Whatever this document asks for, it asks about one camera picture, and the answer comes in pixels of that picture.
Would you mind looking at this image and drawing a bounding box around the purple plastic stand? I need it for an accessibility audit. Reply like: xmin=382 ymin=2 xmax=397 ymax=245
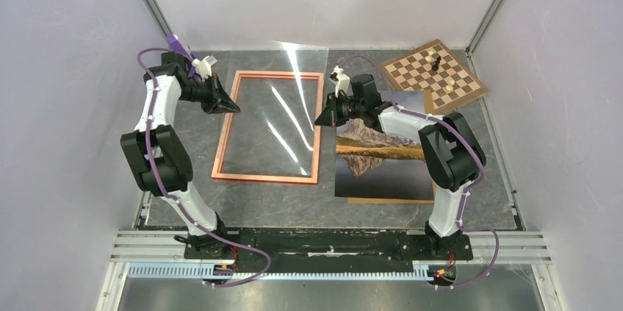
xmin=167 ymin=34 xmax=201 ymax=81

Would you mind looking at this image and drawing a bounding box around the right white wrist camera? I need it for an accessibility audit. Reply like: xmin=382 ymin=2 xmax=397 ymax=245
xmin=328 ymin=65 xmax=350 ymax=98

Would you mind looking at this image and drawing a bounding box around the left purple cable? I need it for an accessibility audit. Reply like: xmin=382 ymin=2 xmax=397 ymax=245
xmin=137 ymin=43 xmax=272 ymax=289

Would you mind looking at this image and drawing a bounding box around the mountain landscape photo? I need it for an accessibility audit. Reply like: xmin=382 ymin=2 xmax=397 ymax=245
xmin=334 ymin=90 xmax=435 ymax=201

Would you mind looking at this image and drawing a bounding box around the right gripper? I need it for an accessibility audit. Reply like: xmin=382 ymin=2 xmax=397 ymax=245
xmin=316 ymin=91 xmax=365 ymax=127

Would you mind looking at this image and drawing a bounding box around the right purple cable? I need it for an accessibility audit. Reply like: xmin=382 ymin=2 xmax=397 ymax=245
xmin=338 ymin=54 xmax=500 ymax=291

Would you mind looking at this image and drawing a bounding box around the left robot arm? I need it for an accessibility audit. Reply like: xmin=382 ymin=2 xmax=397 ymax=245
xmin=120 ymin=48 xmax=240 ymax=260

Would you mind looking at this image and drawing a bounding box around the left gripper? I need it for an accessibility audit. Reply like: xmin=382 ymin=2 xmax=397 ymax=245
xmin=178 ymin=74 xmax=240 ymax=115

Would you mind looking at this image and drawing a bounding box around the black chess piece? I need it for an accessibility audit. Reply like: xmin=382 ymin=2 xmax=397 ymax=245
xmin=431 ymin=56 xmax=442 ymax=71

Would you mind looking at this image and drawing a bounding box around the white chess piece lower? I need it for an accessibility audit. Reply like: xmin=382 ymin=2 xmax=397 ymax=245
xmin=445 ymin=79 xmax=455 ymax=92

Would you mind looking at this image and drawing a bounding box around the wooden chessboard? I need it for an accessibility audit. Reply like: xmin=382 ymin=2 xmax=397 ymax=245
xmin=379 ymin=40 xmax=488 ymax=115

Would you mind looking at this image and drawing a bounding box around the orange picture frame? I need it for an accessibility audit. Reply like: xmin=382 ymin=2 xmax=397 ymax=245
xmin=212 ymin=70 xmax=325 ymax=187

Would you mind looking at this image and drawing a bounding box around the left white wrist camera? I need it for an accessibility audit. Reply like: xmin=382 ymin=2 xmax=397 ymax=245
xmin=192 ymin=55 xmax=217 ymax=80

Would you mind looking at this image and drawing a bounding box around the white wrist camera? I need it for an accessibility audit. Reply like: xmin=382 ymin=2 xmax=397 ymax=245
xmin=328 ymin=65 xmax=350 ymax=98
xmin=192 ymin=55 xmax=217 ymax=80

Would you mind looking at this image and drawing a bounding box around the brown frame backing board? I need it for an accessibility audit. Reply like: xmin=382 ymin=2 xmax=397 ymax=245
xmin=347 ymin=89 xmax=451 ymax=206

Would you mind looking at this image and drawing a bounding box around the purple cable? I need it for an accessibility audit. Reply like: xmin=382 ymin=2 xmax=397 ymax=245
xmin=137 ymin=43 xmax=272 ymax=289
xmin=338 ymin=54 xmax=500 ymax=291

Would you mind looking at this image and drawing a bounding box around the light blue cable duct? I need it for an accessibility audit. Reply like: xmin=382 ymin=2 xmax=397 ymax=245
xmin=127 ymin=262 xmax=429 ymax=281

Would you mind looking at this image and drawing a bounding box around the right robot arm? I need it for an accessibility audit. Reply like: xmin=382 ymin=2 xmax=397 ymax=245
xmin=314 ymin=67 xmax=486 ymax=260

